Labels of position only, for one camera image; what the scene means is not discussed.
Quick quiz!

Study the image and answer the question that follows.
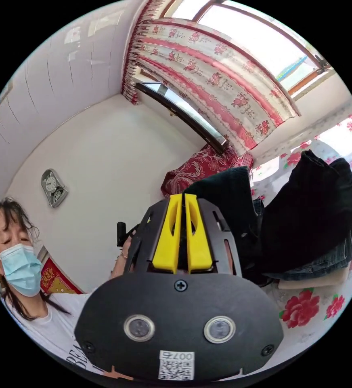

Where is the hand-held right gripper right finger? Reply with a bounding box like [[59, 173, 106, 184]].
[[184, 194, 214, 274]]

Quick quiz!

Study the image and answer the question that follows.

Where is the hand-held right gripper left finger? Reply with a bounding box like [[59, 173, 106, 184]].
[[152, 194, 183, 274]]

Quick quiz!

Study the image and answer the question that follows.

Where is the dark green long sleeve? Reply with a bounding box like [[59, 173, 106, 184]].
[[183, 166, 257, 240]]

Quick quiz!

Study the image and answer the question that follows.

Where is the person's left hand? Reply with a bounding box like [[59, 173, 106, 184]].
[[110, 236, 135, 279]]

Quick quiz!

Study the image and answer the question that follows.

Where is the red patterned pillow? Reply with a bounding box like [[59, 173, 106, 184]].
[[160, 145, 254, 199]]

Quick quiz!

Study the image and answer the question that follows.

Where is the pile of clothes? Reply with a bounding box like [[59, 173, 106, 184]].
[[239, 150, 352, 290]]

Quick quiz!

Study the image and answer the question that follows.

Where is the dark framed mirror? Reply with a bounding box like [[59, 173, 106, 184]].
[[134, 81, 230, 154]]

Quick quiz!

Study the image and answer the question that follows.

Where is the bed with red flowered sheet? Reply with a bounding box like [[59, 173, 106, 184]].
[[248, 111, 352, 352]]

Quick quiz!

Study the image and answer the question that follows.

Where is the person's body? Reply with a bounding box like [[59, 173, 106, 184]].
[[0, 197, 104, 375]]

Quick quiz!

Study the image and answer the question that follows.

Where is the red flowered striped curtain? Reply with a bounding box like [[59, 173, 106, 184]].
[[121, 0, 301, 158]]

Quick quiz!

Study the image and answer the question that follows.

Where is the window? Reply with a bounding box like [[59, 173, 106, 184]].
[[163, 0, 337, 101]]

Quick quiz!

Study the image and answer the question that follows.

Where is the silver wall clock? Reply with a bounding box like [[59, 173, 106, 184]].
[[40, 168, 69, 209]]

